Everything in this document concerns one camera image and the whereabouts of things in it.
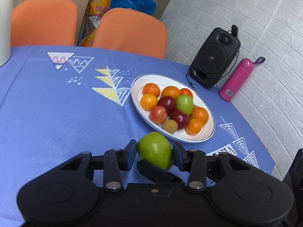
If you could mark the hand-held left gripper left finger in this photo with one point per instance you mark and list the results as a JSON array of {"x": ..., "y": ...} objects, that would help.
[{"x": 131, "y": 155}]

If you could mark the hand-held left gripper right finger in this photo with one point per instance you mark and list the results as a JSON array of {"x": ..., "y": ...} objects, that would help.
[{"x": 178, "y": 155}]

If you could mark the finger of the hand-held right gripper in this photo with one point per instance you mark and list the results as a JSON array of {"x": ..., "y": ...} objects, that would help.
[{"x": 151, "y": 170}]

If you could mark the small green apple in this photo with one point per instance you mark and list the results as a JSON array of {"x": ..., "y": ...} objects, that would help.
[{"x": 153, "y": 149}]

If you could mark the kiwi fruit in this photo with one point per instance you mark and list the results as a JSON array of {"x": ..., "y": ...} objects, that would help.
[{"x": 170, "y": 126}]

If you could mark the tangerine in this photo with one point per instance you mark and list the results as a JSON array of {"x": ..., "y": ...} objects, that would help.
[
  {"x": 151, "y": 89},
  {"x": 194, "y": 126},
  {"x": 187, "y": 92}
]

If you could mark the dark red plum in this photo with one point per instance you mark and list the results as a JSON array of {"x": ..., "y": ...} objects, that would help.
[{"x": 180, "y": 119}]

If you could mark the red nectarine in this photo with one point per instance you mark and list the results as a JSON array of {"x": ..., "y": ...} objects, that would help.
[{"x": 158, "y": 114}]

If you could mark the large green apple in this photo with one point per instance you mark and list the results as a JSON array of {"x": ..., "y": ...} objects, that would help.
[{"x": 184, "y": 104}]

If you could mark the yellow orange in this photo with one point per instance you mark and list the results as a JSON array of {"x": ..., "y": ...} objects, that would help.
[{"x": 149, "y": 101}]

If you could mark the large orange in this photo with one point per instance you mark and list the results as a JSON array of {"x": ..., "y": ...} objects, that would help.
[{"x": 170, "y": 91}]

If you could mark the white plate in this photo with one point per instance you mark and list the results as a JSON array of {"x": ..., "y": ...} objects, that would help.
[{"x": 163, "y": 80}]

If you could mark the blue printed tablecloth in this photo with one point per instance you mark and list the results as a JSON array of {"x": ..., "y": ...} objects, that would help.
[{"x": 59, "y": 111}]

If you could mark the pink bottle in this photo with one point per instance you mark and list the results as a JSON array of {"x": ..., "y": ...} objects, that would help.
[{"x": 236, "y": 80}]

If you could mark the black speaker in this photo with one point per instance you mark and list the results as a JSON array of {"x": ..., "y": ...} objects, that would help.
[{"x": 213, "y": 59}]

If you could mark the orange fabric chair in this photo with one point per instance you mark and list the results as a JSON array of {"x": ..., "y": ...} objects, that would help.
[
  {"x": 130, "y": 33},
  {"x": 42, "y": 23}
]

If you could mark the small black microphone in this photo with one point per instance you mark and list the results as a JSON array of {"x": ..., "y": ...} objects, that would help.
[{"x": 234, "y": 29}]

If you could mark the yellow snack bag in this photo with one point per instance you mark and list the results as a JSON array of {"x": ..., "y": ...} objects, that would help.
[{"x": 94, "y": 9}]

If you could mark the blue plastic bag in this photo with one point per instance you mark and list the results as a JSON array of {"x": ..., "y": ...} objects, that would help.
[{"x": 132, "y": 1}]

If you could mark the white thermos jug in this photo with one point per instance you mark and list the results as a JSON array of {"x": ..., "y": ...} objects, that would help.
[{"x": 3, "y": 40}]

